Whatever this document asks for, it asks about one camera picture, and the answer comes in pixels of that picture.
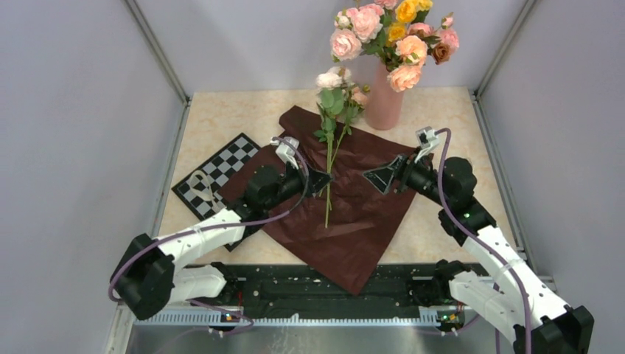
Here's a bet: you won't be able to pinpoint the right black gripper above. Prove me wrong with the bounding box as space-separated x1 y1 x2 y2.
363 146 452 208

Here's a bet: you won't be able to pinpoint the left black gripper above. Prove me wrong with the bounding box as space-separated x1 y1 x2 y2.
264 156 335 211

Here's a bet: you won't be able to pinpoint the dark red wrapping paper sheet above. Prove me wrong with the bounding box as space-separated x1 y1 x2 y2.
219 105 416 295

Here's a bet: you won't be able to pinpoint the pale pink rose stem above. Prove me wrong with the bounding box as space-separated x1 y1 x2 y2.
312 66 352 229

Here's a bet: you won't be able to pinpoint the peach pink rose stem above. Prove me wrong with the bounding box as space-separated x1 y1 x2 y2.
387 35 428 92

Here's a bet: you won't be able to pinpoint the red paper flower bouquet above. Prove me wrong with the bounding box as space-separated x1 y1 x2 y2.
338 84 370 146

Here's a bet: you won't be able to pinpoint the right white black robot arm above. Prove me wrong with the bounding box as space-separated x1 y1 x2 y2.
363 155 595 353

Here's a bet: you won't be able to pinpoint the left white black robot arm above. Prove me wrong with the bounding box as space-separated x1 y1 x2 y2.
109 164 332 320

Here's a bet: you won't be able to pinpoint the pink ceramic vase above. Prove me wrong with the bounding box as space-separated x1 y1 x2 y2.
364 63 404 131

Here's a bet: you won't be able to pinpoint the artificial roses in vase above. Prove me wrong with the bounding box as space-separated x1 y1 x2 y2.
330 1 459 72

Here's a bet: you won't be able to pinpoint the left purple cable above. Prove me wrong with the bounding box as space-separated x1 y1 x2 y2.
107 136 311 338

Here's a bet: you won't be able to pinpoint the purple cable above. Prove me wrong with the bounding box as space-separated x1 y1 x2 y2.
107 136 311 338
434 128 533 354

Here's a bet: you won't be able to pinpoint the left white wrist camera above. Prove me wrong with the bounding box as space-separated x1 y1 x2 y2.
270 136 299 170

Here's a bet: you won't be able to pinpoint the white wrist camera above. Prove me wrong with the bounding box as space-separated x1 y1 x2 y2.
414 126 440 163
270 136 299 170

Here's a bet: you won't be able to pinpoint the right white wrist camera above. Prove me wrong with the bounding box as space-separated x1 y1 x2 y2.
414 126 440 163

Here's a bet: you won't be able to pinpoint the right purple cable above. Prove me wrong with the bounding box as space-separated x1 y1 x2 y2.
434 128 533 354

